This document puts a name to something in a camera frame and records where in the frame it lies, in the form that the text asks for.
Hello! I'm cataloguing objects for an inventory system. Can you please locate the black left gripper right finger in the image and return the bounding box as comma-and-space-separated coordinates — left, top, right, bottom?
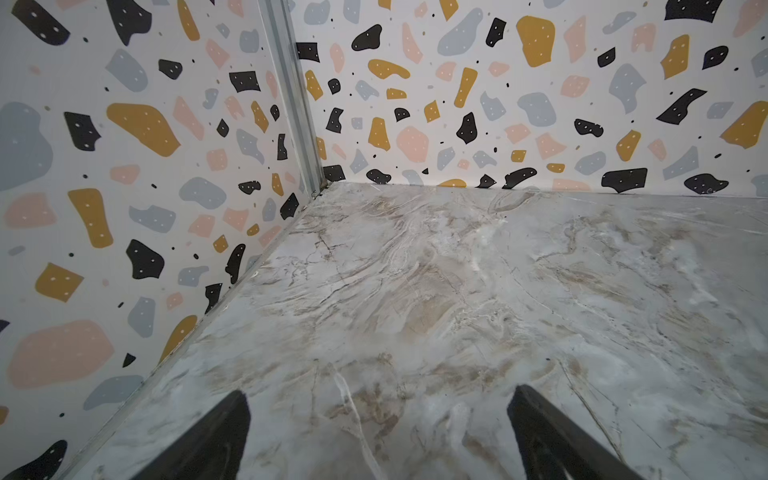
507, 384, 639, 480

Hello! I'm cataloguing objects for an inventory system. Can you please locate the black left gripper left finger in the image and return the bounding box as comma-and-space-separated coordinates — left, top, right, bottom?
133, 390, 251, 480

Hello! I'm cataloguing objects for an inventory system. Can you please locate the silver metal corner strip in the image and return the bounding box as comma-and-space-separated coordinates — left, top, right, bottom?
258, 0, 327, 199

